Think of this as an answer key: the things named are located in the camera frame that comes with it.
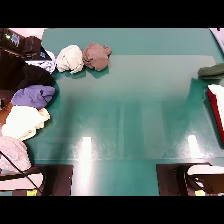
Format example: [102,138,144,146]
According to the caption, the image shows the cream garment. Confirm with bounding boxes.
[55,44,85,75]
[1,105,51,142]

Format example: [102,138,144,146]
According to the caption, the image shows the black garment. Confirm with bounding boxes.
[17,64,56,91]

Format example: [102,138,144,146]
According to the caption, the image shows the green T-shirt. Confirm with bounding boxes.
[197,62,224,81]

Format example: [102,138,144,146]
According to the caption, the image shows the pink garment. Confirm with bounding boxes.
[0,135,33,173]

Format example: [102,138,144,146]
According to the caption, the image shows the brown garment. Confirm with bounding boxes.
[82,42,113,72]

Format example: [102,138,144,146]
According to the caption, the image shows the dark garment with blue print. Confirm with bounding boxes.
[0,28,45,62]

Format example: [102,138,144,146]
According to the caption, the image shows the purple garment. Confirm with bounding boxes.
[11,84,57,110]

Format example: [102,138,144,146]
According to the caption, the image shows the black cable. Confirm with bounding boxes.
[0,150,45,196]

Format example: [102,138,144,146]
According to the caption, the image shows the red garment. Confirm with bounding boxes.
[206,88,224,148]

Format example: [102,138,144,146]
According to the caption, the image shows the white and blue garment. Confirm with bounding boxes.
[25,49,57,74]

